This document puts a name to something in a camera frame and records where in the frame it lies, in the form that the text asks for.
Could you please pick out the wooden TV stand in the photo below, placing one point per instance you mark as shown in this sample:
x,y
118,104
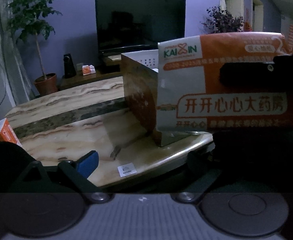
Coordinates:
x,y
111,70

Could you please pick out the dark potted plant right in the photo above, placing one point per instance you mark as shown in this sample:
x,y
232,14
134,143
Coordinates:
x,y
222,21

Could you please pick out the potted ficus tree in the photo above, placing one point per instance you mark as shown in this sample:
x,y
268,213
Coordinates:
x,y
28,17

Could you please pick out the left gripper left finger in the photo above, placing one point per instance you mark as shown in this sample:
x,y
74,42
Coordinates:
x,y
74,174

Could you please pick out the small tissue pack on stand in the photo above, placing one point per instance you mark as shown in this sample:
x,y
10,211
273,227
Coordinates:
x,y
88,70

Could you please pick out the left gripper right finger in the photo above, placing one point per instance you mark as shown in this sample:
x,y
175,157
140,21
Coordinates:
x,y
193,192

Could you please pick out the white apple cardboard box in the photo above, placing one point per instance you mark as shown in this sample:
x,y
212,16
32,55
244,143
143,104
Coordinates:
x,y
140,79

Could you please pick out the black television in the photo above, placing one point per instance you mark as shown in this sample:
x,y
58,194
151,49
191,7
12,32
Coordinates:
x,y
128,23

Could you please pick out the orange tissue pack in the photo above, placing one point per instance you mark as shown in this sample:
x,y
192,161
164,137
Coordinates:
x,y
190,97
7,133

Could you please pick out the white table sticker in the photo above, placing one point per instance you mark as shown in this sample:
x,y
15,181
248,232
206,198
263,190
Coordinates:
x,y
126,170

